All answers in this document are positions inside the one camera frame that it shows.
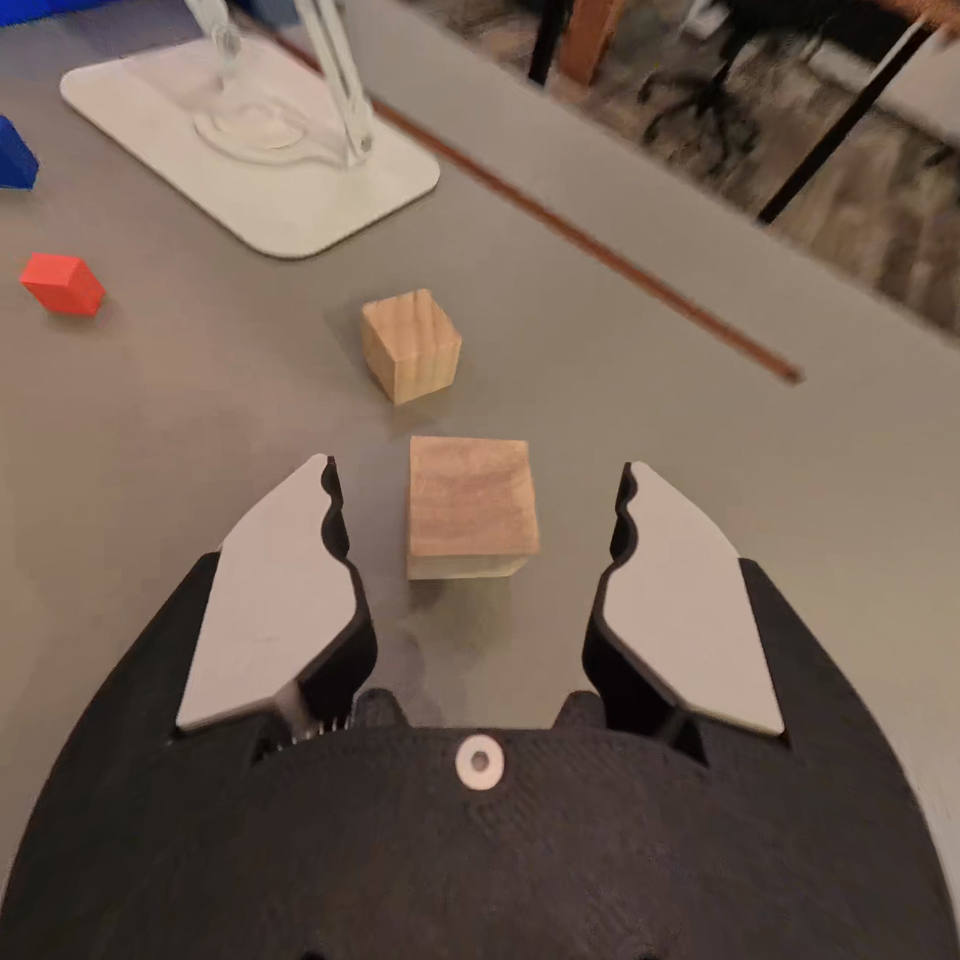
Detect clear round stand mount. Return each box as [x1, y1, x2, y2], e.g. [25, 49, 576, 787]
[183, 0, 333, 164]

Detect black office chair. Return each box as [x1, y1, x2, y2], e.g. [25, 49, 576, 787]
[639, 0, 760, 180]

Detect blue plastic bin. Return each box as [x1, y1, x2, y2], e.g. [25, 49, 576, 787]
[0, 0, 108, 28]

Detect black table leg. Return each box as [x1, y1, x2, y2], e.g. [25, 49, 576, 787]
[757, 13, 940, 226]
[528, 0, 576, 85]

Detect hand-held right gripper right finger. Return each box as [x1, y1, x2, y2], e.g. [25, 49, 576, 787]
[582, 461, 786, 741]

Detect small red cube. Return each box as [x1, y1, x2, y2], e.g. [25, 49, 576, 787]
[19, 252, 107, 318]

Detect white stand base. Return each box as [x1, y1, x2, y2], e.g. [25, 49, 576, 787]
[60, 36, 442, 261]

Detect blue block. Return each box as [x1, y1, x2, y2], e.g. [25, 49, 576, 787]
[0, 114, 40, 192]

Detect plain wooden cube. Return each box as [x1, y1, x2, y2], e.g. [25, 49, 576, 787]
[360, 288, 464, 407]
[407, 435, 542, 582]

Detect brown wooden table leg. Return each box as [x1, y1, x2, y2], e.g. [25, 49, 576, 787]
[558, 0, 625, 85]

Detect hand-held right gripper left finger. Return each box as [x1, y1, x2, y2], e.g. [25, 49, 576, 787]
[176, 453, 378, 745]

